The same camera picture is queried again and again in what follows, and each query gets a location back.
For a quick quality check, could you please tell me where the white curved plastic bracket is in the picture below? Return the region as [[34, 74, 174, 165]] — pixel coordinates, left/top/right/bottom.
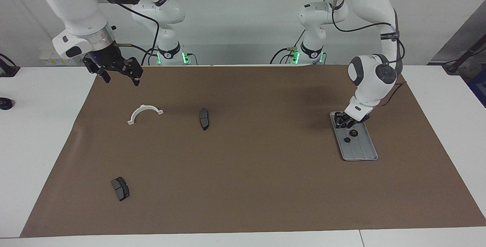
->
[[127, 104, 164, 126]]

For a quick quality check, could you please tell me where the long dark brake pad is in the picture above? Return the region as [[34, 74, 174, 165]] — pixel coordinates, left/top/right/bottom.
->
[[199, 108, 210, 131]]

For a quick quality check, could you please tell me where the brown paper table mat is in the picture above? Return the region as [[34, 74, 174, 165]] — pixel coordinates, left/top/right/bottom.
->
[[20, 64, 486, 238]]

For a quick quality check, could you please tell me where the silver ribbed metal tray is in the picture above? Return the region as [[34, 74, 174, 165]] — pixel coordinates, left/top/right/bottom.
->
[[329, 111, 379, 162]]

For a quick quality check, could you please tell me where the blue crate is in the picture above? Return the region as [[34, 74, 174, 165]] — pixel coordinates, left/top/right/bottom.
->
[[469, 69, 486, 108]]

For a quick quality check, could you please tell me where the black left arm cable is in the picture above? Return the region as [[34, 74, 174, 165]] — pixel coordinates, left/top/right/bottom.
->
[[331, 0, 407, 107]]

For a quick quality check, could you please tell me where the black table clamp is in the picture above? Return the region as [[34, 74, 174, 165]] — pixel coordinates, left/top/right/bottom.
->
[[0, 53, 21, 77]]

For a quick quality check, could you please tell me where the black stand pole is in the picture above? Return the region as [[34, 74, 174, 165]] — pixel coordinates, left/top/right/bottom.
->
[[442, 44, 486, 75]]

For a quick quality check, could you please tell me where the short dark brake pad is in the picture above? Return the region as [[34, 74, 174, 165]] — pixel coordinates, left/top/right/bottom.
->
[[110, 176, 130, 202]]

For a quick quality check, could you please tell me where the grey leaning panel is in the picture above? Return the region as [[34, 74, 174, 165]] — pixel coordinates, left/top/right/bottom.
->
[[429, 0, 486, 65]]

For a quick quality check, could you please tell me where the black base power cable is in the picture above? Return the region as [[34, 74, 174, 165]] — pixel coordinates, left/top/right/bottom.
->
[[270, 30, 306, 65]]

